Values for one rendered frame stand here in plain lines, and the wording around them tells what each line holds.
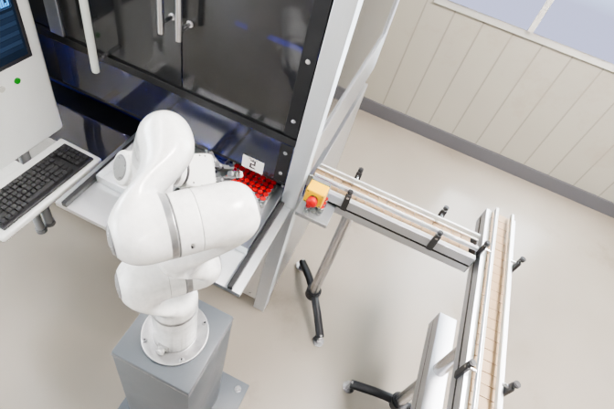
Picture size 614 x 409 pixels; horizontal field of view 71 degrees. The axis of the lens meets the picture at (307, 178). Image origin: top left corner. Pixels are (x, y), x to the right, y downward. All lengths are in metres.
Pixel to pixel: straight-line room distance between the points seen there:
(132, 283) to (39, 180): 0.89
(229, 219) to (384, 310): 1.98
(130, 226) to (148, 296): 0.40
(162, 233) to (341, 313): 1.92
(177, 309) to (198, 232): 0.51
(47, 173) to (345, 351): 1.60
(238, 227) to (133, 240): 0.15
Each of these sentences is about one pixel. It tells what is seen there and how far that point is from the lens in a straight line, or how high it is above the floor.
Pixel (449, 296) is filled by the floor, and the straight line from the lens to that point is 2.81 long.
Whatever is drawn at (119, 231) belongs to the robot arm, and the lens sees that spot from 0.65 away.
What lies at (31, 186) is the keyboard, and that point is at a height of 0.82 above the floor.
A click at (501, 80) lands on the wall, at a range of 3.42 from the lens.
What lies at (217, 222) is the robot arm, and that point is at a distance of 0.65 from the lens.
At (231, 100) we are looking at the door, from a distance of 1.46.
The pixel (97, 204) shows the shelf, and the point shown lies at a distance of 1.64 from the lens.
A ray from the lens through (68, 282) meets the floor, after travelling 2.52.
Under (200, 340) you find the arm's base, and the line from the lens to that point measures 1.38.
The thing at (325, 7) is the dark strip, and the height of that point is 1.66.
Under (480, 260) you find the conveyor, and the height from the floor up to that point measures 0.93.
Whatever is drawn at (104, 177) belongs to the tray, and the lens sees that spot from 1.72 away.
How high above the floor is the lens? 2.15
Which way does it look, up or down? 46 degrees down
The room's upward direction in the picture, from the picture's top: 17 degrees clockwise
